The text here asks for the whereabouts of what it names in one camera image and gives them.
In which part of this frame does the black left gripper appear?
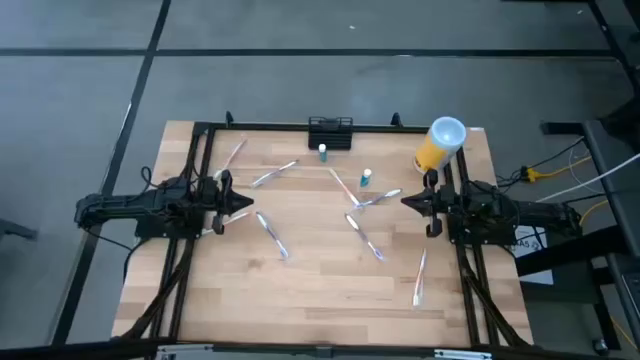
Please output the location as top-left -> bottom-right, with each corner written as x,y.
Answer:
211,169 -> 255,236

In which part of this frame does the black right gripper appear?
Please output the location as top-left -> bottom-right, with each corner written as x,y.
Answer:
401,169 -> 451,238

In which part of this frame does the orange toothbrush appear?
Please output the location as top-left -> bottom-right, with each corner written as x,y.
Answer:
213,137 -> 249,181
328,168 -> 362,209
200,211 -> 252,237
411,247 -> 428,308

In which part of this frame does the purple toothbrush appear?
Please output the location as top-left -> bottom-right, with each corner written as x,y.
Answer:
250,159 -> 300,189
352,188 -> 403,211
343,212 -> 387,263
255,211 -> 291,261

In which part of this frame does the yellow white wipes canister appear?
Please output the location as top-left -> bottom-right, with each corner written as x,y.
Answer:
412,115 -> 468,176

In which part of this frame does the white paper label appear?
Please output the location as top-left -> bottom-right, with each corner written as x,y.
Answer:
512,224 -> 555,286

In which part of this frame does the black side desk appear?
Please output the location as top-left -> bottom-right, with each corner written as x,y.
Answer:
514,119 -> 640,351

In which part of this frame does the black furniture leg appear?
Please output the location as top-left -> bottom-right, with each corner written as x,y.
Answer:
0,218 -> 39,241

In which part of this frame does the black aluminium table frame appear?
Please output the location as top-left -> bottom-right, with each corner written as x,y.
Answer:
110,112 -> 535,360

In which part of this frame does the black wire rack organizer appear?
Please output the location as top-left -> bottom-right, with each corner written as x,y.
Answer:
308,116 -> 354,151

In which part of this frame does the yellow power cable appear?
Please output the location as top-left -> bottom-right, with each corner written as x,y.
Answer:
522,154 -> 592,184

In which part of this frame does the silver aluminium bracket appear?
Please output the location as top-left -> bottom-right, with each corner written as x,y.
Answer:
433,348 -> 494,360
156,343 -> 215,360

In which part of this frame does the white cable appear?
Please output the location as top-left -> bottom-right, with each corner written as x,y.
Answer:
535,152 -> 640,203

